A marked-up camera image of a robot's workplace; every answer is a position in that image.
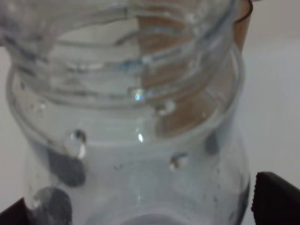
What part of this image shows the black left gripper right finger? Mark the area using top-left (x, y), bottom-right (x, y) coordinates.
top-left (251, 172), bottom-right (300, 225)

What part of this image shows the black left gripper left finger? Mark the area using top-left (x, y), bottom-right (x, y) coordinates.
top-left (0, 198), bottom-right (30, 225)

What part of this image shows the clear plastic water bottle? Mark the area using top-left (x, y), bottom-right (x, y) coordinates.
top-left (0, 0), bottom-right (250, 225)

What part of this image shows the brown translucent middle cup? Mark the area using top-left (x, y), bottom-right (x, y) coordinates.
top-left (136, 0), bottom-right (253, 138)

